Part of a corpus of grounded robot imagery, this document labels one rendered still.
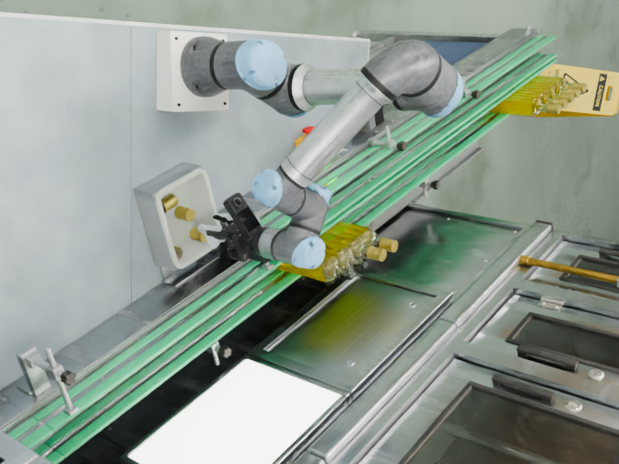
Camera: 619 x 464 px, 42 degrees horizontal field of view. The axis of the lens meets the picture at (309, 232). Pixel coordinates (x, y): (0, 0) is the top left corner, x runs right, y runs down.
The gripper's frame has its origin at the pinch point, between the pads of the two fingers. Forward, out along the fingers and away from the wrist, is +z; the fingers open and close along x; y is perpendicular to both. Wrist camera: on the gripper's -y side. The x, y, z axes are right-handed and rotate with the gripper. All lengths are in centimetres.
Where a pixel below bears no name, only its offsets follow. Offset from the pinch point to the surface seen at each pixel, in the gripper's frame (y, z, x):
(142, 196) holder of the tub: -10.4, 9.8, -9.9
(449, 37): 14, 36, 179
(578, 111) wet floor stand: 116, 48, 338
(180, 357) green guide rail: 24.3, -5.8, -24.3
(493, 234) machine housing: 41, -35, 78
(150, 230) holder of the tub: -0.6, 10.5, -10.3
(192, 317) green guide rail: 17.5, -4.8, -16.7
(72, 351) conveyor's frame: 14.5, 9.3, -42.1
